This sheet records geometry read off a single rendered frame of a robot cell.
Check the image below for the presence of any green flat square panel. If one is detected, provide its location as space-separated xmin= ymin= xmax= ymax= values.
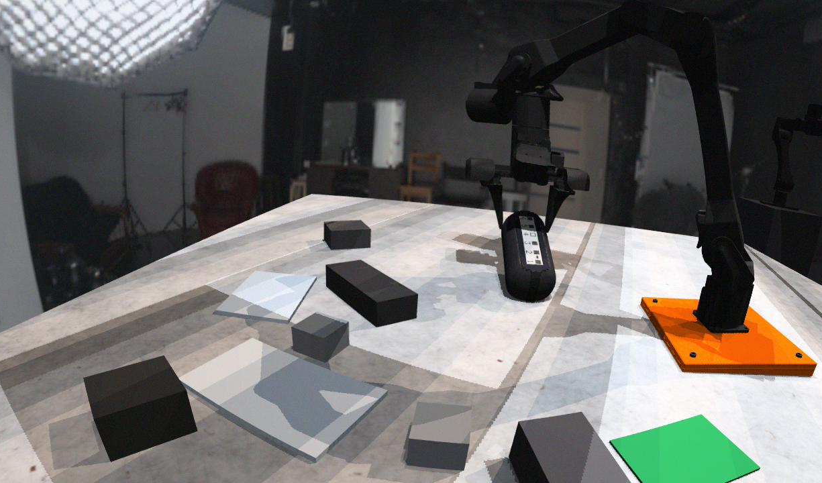
xmin=609 ymin=414 xmax=760 ymax=483

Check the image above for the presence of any white flat panel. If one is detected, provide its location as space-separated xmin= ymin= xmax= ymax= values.
xmin=215 ymin=271 xmax=317 ymax=324

